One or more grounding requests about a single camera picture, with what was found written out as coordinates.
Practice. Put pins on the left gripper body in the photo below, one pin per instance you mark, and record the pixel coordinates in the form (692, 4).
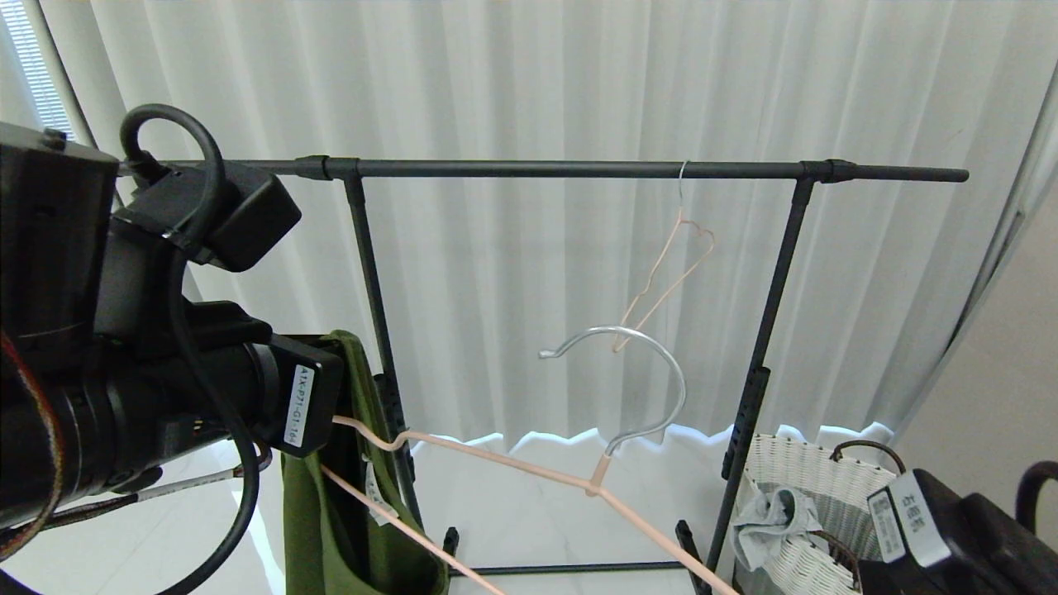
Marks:
(326, 397)

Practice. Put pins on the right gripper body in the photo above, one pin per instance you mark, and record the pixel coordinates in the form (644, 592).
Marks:
(975, 554)

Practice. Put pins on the green shirt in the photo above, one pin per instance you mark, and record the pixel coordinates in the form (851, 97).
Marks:
(322, 537)

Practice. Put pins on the pink clothes hanger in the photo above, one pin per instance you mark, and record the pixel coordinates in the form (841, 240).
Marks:
(680, 216)
(597, 483)

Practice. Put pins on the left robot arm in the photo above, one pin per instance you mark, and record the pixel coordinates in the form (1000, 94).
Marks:
(50, 231)

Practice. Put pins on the white laundry basket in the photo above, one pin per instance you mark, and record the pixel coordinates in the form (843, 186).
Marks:
(785, 463)

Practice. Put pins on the black clothes rack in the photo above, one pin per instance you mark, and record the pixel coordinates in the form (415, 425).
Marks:
(579, 169)

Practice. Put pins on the pale grey garment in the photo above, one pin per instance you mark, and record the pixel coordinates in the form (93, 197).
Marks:
(773, 516)

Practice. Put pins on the white curtain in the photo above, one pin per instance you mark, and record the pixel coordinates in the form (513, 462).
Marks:
(537, 83)

